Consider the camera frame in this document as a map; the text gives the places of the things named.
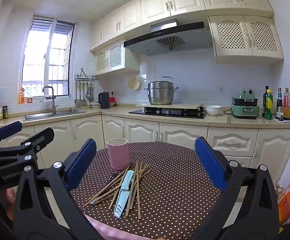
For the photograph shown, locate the person's left hand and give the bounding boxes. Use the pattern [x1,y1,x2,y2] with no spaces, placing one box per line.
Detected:
[5,187,17,220]

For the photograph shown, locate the kitchen window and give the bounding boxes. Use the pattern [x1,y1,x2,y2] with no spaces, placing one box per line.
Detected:
[17,15,77,105]

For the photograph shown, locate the stainless steel sink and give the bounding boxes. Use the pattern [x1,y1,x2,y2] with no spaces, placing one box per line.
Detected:
[23,109,87,121]

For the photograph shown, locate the round cream perforated tray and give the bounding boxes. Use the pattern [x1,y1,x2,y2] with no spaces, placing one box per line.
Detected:
[127,75,142,91]

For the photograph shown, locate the dark soy sauce bottle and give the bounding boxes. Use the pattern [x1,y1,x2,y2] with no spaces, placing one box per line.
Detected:
[276,87,283,119]

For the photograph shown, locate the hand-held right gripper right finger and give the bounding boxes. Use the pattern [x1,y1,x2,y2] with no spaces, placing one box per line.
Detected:
[194,136,279,240]

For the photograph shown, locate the orange bottle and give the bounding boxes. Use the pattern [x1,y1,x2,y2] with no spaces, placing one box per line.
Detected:
[18,84,25,104]

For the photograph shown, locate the stainless steel steamer pot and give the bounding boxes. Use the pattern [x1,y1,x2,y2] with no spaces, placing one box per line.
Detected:
[144,76,179,105]

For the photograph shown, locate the small lattice door wall cabinet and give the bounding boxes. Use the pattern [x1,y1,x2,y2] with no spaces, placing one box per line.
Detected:
[94,39,140,76]

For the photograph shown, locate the brown polka-dot tablecloth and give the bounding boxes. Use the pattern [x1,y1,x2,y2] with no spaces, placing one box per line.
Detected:
[70,142,225,240]

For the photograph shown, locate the range hood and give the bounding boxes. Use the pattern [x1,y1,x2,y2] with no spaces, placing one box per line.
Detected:
[124,19,213,57]

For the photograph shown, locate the dark glass bottle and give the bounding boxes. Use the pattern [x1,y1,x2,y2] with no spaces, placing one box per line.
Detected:
[262,86,270,117]

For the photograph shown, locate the green electric cooker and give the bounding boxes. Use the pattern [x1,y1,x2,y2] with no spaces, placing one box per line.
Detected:
[231,88,260,119]

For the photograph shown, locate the set of wooden chopsticks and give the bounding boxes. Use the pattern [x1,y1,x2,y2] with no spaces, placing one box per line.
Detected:
[84,160,152,220]

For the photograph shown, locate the metal wall rack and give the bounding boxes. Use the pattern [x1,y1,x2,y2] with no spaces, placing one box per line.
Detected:
[74,68,100,82]

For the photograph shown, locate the pink utensil holder cup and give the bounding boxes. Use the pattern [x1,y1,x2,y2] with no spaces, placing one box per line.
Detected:
[107,137,130,170]

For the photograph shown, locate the large lattice door wall cabinet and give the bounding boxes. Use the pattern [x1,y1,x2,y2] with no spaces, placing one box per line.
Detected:
[208,15,284,64]

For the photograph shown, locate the metal faucet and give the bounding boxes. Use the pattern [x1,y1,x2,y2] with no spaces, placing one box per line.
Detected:
[42,86,58,115]

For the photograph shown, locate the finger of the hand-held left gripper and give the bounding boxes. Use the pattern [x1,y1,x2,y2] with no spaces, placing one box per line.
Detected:
[0,127,55,167]
[0,120,23,151]

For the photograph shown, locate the black electric kettle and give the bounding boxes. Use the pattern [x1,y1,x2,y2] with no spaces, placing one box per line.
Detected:
[98,92,110,109]

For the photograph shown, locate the light blue sheathed knife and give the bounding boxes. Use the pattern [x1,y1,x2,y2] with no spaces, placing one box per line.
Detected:
[113,170,135,218]

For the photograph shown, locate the clear bottle with red label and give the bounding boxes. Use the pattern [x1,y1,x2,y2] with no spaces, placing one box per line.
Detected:
[283,88,290,120]

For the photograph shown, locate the white bowl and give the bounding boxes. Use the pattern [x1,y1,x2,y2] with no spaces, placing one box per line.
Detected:
[205,105,222,117]

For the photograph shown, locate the black gas stove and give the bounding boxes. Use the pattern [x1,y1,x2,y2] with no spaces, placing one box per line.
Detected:
[129,106,207,119]

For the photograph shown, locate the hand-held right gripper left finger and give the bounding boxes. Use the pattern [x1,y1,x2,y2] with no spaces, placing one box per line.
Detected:
[12,138,105,240]

